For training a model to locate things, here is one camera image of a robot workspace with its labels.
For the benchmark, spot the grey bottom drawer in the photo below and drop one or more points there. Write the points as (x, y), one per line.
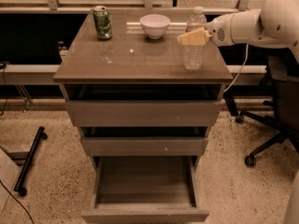
(137, 190)

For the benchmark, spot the clear plastic water bottle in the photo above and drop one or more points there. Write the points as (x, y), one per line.
(192, 55)

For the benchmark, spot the grey middle drawer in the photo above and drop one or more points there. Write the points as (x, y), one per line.
(145, 141)

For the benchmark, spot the black wheeled stand leg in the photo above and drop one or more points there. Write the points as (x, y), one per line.
(19, 187)

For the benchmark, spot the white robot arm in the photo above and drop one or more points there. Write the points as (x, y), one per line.
(275, 25)

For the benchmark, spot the black office chair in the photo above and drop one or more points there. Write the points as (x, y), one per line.
(285, 104)

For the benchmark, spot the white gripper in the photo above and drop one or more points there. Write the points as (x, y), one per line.
(220, 32)

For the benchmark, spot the grey top drawer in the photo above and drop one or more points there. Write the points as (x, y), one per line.
(99, 105)

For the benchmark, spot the grey window ledge rail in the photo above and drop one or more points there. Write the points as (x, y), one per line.
(42, 74)

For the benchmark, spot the grey drawer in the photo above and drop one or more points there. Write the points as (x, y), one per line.
(137, 190)
(145, 141)
(99, 105)

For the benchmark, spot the green soda can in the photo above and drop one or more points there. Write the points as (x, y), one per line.
(102, 23)

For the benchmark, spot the grey drawer cabinet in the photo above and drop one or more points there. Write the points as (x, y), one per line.
(130, 58)

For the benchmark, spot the white bowl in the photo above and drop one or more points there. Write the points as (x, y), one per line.
(154, 25)

